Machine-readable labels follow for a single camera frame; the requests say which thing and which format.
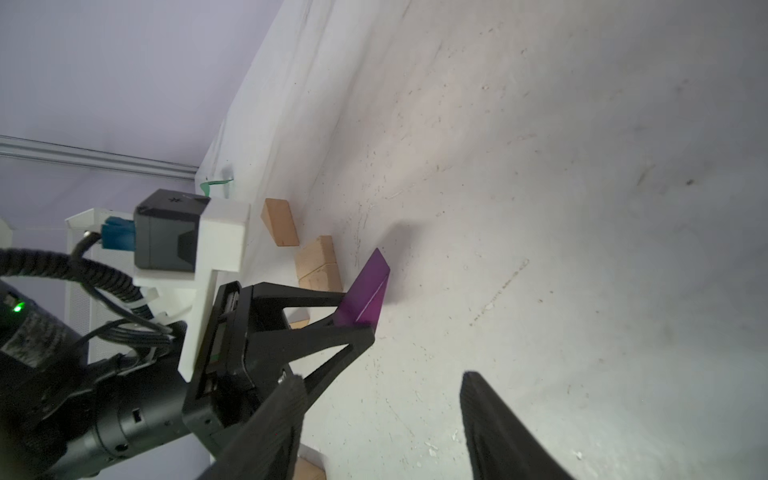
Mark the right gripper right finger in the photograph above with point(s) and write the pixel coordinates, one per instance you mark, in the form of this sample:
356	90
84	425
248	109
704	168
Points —
499	445

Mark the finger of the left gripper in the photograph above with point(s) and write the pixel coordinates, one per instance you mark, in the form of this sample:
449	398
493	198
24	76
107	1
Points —
319	355
269	300

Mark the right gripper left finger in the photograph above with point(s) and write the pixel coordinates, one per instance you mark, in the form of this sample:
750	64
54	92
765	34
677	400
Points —
266	447

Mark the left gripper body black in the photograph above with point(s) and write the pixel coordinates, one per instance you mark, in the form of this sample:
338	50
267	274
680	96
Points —
221	396

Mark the wooden triangle block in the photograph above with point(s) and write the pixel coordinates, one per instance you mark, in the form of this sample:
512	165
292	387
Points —
299	318
309	464
278	219

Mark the wooden rectangular block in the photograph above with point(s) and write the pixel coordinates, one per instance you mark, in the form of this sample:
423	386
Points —
314	255
326	278

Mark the purple triangle block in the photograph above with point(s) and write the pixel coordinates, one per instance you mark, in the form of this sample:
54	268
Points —
363	302

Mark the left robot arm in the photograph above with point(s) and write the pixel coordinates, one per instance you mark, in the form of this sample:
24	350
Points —
70	419

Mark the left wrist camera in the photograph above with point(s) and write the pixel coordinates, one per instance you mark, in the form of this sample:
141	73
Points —
178	244

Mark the green toy hammer wooden handle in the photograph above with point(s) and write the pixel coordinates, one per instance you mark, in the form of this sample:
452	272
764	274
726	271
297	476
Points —
207	185

